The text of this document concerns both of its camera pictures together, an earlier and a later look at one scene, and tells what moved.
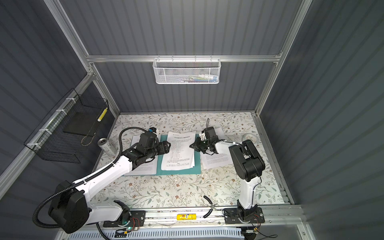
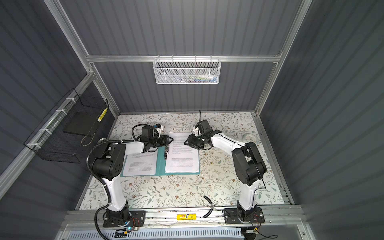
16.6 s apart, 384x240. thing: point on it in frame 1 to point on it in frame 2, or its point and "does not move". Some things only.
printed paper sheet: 217,160 to 181,158
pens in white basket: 200,78 does not move
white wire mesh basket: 186,71 does not move
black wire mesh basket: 61,136 does not move
